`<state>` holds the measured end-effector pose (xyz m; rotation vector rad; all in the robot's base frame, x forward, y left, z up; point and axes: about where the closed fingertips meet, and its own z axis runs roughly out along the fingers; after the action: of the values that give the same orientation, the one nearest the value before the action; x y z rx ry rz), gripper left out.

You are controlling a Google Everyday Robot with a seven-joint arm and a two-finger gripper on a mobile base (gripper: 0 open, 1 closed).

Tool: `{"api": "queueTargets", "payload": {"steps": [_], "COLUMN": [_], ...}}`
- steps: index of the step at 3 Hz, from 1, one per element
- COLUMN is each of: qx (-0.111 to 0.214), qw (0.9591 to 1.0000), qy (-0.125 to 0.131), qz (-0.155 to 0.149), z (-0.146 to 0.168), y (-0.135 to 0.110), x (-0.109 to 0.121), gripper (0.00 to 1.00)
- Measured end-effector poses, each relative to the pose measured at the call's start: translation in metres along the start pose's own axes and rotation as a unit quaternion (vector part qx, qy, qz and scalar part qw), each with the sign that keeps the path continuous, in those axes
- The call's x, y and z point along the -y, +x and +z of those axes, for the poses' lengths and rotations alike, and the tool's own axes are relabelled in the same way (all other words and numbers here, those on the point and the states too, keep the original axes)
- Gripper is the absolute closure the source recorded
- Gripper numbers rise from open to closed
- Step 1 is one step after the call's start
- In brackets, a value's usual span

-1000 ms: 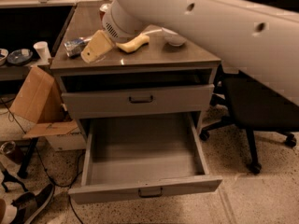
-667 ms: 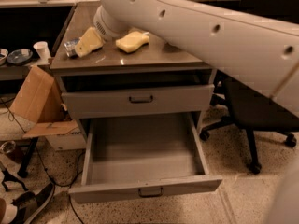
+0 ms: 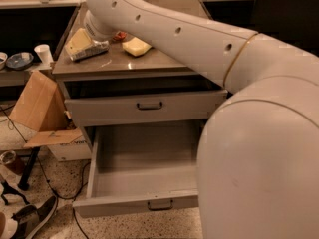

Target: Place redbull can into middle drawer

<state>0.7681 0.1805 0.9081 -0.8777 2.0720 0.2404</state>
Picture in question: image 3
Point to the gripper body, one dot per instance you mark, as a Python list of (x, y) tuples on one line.
[(95, 28)]

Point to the silver blue redbull can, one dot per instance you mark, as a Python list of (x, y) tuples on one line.
[(97, 49)]

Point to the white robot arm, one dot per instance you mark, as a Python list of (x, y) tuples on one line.
[(258, 156)]

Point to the red cola can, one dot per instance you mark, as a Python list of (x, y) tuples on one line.
[(120, 36)]

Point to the grey middle drawer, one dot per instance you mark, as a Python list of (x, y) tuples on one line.
[(188, 105)]

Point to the grey drawer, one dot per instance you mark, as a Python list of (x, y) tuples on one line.
[(188, 105), (142, 167)]

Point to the grey drawer cabinet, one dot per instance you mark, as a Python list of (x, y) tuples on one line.
[(117, 73)]

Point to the grey bottom drawer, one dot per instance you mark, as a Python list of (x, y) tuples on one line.
[(142, 167)]

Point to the white paper cup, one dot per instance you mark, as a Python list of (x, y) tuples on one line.
[(44, 53)]

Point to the yellow sponge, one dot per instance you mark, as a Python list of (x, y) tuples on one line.
[(136, 47)]

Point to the dark blue dish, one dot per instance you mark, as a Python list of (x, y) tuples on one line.
[(20, 61)]

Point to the small white bowl at edge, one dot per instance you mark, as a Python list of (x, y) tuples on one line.
[(3, 59)]

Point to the brown cardboard box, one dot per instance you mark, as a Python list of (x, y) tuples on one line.
[(41, 108)]

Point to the white box under flap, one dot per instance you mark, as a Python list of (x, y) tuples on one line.
[(74, 150)]

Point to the black table leg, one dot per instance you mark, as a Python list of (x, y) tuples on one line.
[(23, 183)]

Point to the dark round container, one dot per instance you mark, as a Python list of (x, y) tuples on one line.
[(12, 161)]

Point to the black slip-on shoe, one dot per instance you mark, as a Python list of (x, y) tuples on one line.
[(30, 219)]

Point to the black office chair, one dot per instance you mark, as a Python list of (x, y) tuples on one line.
[(292, 21)]

